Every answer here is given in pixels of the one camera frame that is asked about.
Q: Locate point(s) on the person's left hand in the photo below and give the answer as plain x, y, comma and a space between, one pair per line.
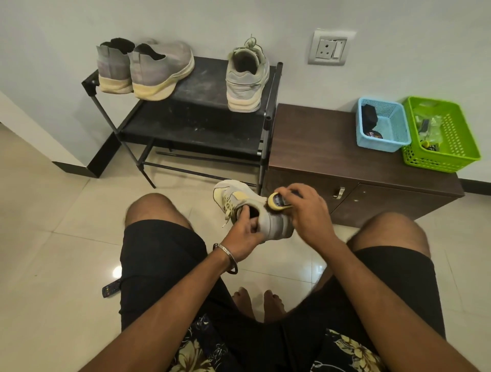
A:
239, 239

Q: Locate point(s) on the person's right hand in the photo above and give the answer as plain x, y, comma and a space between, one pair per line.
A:
312, 218

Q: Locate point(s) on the person's right thumb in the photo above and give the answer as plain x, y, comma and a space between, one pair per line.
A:
294, 218

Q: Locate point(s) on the person's left thumb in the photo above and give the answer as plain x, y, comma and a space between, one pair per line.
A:
257, 235

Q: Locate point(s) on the grey lace-up sneaker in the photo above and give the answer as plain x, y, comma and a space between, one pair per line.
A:
277, 227
245, 88

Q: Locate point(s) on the yellow shoe brush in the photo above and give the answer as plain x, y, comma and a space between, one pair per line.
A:
274, 202

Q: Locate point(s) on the person's left forearm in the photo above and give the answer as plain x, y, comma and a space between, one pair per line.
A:
161, 325

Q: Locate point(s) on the person's right forearm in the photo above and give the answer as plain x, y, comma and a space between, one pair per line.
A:
383, 306

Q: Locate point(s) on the person's left foot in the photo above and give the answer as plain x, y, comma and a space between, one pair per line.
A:
243, 302

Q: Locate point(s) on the person's foot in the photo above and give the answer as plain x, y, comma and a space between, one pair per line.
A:
273, 306
243, 302

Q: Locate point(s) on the person's right foot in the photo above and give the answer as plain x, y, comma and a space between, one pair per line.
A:
273, 306

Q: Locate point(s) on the dark brown wooden cabinet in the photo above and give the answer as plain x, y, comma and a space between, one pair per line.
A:
326, 145

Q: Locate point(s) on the person's right leg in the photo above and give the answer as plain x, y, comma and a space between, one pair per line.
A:
391, 230

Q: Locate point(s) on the person's leg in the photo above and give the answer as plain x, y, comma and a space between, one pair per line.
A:
391, 230
153, 209

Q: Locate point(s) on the black shorts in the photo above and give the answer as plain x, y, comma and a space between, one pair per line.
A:
161, 268

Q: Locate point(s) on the person's left leg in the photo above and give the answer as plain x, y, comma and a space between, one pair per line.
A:
153, 209

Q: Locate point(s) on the small dark round tin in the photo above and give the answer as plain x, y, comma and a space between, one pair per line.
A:
375, 134

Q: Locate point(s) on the black metal shoe rack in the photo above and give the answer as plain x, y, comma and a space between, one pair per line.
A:
207, 126

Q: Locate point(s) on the black sponge block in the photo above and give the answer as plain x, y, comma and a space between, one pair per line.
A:
369, 115

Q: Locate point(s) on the blue plastic basket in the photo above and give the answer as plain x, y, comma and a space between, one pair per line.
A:
393, 132

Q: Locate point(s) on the black floral shirt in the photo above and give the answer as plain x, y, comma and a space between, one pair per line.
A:
191, 352

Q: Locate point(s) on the yellow and black small item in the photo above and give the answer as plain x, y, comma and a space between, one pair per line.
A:
429, 145

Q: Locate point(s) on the black remote control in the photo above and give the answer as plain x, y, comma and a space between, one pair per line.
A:
111, 288

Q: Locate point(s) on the clear plastic bag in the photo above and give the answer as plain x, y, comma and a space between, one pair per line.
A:
429, 124

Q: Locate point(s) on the green plastic basket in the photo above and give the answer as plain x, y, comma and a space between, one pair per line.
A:
456, 138

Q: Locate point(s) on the grey slip-on sneaker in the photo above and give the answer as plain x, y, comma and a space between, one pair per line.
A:
113, 69
161, 72

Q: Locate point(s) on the grey wall socket plate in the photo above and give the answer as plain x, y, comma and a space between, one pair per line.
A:
328, 48

